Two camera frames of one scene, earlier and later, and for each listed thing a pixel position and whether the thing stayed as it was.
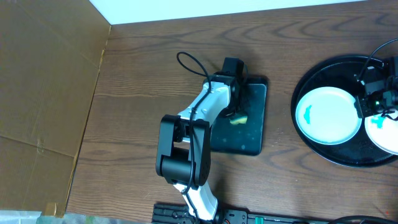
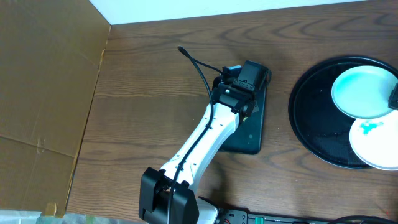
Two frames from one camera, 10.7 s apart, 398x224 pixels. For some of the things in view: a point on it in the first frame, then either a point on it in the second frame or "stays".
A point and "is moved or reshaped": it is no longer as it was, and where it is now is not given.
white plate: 328,116 is moved or reshaped
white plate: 383,131 is moved or reshaped
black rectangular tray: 244,139 stays
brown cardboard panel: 50,55 stays
